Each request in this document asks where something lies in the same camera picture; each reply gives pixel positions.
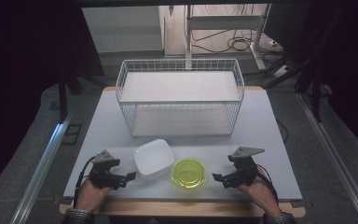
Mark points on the person's left hand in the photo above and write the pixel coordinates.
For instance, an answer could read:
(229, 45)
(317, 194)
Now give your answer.
(88, 196)

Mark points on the white desk frame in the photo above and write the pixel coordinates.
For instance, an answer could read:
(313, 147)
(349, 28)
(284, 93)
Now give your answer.
(223, 22)

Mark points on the translucent green bowl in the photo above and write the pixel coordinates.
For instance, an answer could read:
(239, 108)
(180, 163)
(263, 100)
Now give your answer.
(188, 173)

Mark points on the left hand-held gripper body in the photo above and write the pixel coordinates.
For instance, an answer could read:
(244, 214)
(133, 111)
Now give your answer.
(104, 175)

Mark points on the person's right hand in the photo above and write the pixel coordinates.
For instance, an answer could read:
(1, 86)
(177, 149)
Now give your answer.
(261, 193)

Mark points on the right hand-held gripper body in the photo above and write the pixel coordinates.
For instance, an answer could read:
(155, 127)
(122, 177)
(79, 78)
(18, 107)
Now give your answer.
(245, 172)

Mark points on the white panel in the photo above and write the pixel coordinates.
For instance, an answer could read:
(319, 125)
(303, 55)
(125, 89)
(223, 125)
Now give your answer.
(121, 29)

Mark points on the metal floor rail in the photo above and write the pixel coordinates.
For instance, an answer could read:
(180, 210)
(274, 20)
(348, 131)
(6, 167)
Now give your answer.
(335, 155)
(43, 168)

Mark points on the black stand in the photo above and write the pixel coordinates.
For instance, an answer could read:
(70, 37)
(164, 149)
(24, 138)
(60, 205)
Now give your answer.
(316, 99)
(62, 99)

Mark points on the white square bowl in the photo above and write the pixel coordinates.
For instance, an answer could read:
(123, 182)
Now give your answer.
(153, 158)

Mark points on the white power strip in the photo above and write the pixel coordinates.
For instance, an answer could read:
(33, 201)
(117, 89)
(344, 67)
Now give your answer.
(281, 71)

